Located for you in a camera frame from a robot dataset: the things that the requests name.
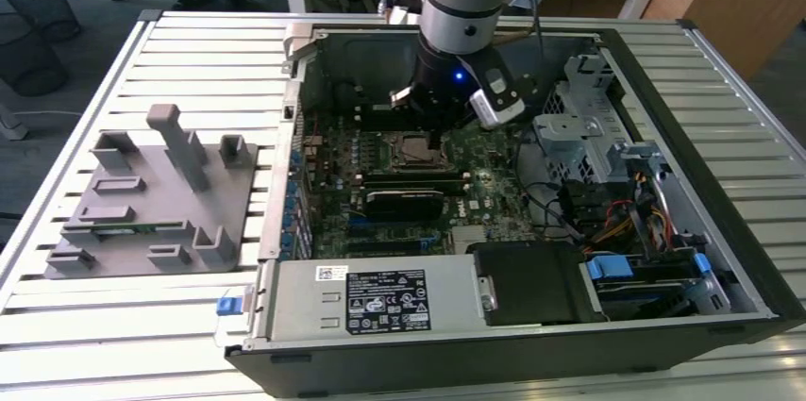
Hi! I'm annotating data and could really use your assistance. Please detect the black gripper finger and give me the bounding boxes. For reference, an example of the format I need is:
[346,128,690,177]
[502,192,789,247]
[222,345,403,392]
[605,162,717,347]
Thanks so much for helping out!
[435,111,473,152]
[390,85,437,152]

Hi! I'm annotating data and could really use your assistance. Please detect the silver CPU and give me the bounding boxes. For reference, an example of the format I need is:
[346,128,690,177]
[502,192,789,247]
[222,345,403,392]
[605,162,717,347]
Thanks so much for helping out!
[401,136,442,164]

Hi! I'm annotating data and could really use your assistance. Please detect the metal socket cover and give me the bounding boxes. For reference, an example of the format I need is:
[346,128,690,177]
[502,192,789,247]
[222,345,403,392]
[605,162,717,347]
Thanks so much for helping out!
[389,132,457,171]

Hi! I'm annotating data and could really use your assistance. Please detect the green motherboard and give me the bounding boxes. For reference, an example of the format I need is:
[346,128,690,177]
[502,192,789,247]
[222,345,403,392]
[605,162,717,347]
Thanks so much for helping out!
[299,108,537,261]

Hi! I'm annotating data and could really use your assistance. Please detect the silver drive cage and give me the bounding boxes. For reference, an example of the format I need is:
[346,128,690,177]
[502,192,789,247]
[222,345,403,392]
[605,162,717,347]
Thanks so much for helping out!
[531,54,670,185]

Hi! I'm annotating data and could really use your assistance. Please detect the black graphics card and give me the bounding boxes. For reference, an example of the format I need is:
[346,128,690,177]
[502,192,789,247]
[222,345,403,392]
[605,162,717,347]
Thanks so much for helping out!
[362,188,446,223]

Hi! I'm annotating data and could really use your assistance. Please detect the silver chipset heat sink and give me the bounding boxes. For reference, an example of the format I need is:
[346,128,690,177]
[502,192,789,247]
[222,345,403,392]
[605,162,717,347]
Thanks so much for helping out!
[450,226,491,254]

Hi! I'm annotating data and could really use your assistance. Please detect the black expansion slot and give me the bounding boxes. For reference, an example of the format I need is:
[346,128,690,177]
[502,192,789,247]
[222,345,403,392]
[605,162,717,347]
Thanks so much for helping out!
[347,240,434,254]

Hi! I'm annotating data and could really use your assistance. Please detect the blue disk carrier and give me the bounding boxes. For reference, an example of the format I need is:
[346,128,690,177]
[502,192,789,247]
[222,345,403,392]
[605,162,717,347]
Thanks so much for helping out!
[583,252,635,287]

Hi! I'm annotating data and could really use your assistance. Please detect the grey parts rack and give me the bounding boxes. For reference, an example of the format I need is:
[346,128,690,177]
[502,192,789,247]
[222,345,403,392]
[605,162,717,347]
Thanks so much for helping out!
[43,103,263,282]

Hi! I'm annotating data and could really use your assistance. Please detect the silver power supply unit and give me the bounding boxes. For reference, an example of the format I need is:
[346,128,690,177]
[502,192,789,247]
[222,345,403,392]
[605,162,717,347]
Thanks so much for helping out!
[242,253,503,353]

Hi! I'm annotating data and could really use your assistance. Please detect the black hard disk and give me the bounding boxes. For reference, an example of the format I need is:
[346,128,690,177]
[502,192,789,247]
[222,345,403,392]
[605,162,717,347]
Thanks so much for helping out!
[594,283,699,321]

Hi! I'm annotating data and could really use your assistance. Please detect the green RAM stick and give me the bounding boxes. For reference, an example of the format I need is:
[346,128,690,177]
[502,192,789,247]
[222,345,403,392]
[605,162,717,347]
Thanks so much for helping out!
[91,222,190,235]

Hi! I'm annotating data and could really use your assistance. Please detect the blue drive latch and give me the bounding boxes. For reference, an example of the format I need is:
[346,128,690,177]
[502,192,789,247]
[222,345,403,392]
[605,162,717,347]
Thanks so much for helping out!
[690,253,715,290]

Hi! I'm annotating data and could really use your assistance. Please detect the wooden cabinet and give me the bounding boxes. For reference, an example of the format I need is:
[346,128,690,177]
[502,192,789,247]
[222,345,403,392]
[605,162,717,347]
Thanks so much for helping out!
[641,0,806,82]

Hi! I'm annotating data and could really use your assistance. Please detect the blue case latch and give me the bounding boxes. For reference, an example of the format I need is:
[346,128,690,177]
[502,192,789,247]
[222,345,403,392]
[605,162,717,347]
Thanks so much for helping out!
[215,294,246,318]

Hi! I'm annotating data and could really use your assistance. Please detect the black PC case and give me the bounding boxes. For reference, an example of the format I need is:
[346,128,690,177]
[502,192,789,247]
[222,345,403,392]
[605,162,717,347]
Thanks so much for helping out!
[223,18,806,400]

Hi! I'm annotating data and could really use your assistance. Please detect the black mesh waste bin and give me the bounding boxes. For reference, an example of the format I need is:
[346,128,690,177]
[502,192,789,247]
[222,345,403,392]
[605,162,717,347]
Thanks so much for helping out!
[0,11,70,98]
[0,0,83,42]

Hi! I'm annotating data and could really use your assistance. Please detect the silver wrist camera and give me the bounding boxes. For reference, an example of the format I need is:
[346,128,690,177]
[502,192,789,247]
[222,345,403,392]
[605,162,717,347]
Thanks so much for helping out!
[469,65,527,129]

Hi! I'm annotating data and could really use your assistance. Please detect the black data wire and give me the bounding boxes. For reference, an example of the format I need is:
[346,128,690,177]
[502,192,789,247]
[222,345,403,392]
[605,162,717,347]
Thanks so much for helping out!
[513,125,585,244]

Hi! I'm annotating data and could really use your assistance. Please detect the coloured power wire bundle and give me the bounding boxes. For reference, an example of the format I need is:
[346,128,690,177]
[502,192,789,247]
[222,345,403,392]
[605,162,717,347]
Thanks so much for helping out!
[582,200,673,251]

